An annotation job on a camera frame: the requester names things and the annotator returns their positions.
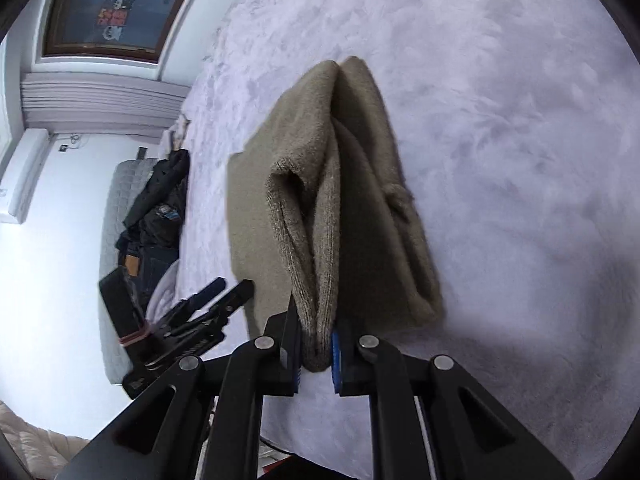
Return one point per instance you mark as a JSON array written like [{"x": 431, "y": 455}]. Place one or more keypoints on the black jacket pile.
[{"x": 156, "y": 217}]

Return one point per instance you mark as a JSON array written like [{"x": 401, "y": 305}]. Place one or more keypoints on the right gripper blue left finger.
[{"x": 290, "y": 350}]

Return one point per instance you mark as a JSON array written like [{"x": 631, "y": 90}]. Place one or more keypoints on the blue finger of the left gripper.
[{"x": 207, "y": 294}]

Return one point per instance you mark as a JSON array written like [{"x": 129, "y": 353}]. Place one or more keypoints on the white pleated curtain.
[{"x": 88, "y": 103}]

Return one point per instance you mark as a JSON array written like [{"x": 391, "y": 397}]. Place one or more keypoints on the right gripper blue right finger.
[{"x": 349, "y": 368}]

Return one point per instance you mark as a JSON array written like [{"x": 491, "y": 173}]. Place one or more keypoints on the phone mounted on gripper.
[{"x": 122, "y": 305}]

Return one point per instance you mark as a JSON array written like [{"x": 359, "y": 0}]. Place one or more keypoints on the dark blue jeans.
[{"x": 146, "y": 265}]

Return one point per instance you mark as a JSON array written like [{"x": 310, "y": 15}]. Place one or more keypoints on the dark framed window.
[{"x": 134, "y": 30}]

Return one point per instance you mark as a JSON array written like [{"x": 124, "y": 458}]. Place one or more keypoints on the grey quilted headboard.
[{"x": 128, "y": 181}]

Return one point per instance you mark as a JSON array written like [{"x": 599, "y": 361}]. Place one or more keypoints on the olive knit sweater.
[{"x": 320, "y": 216}]

